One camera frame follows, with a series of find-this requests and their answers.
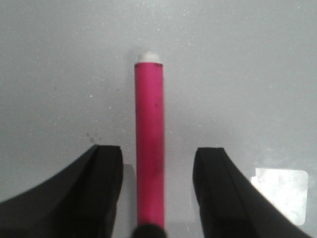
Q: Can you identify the pink marker pen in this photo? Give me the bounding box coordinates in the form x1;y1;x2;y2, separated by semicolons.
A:
134;53;165;229

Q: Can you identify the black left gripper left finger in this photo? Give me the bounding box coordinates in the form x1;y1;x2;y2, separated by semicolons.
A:
0;145;123;238

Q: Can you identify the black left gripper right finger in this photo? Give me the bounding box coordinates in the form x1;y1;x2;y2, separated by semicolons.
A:
193;147;308;238

